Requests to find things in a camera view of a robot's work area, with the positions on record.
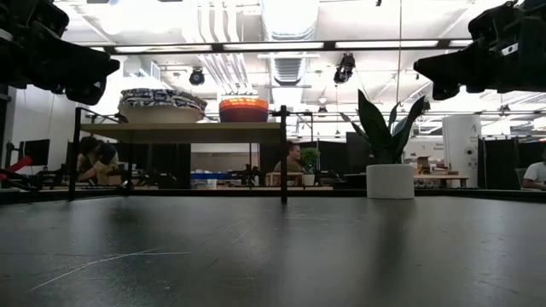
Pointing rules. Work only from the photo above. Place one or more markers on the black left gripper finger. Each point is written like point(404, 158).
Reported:
point(87, 94)
point(77, 64)

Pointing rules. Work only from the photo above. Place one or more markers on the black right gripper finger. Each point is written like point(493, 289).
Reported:
point(460, 68)
point(445, 93)

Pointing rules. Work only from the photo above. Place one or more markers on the orange plastic bowl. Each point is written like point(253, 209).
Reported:
point(243, 103)

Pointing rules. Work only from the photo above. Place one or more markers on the white round pillar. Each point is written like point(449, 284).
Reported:
point(460, 145)

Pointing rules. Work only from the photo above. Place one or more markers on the cardboard box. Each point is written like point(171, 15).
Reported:
point(423, 164)

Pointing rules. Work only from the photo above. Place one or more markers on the black computer monitor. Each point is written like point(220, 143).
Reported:
point(37, 151)

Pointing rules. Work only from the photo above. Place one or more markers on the green snake plant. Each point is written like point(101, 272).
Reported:
point(379, 136)

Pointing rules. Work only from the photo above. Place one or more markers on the wooden background table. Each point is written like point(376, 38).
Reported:
point(439, 178)

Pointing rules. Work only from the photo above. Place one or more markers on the black partition screen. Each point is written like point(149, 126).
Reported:
point(501, 164)

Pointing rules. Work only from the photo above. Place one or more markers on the red object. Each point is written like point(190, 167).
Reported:
point(17, 165)

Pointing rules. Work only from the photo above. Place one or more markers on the black partition panel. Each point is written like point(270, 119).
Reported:
point(356, 151)

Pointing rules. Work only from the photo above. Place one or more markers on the small leafy green plant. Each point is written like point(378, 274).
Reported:
point(310, 158)

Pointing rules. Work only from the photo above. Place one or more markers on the small white plant pot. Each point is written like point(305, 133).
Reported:
point(309, 179)

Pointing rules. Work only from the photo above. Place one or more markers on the ceiling light track bar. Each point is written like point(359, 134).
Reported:
point(273, 45)

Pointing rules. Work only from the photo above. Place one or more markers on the black table mat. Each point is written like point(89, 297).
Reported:
point(273, 256)

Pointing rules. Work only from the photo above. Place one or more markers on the wooden shelf with black frame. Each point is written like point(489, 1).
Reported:
point(183, 133)

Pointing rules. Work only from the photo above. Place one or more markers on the black hanging ceiling camera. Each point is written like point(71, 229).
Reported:
point(344, 69)
point(196, 77)

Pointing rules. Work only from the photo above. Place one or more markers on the white ceiling air duct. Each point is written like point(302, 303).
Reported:
point(290, 19)

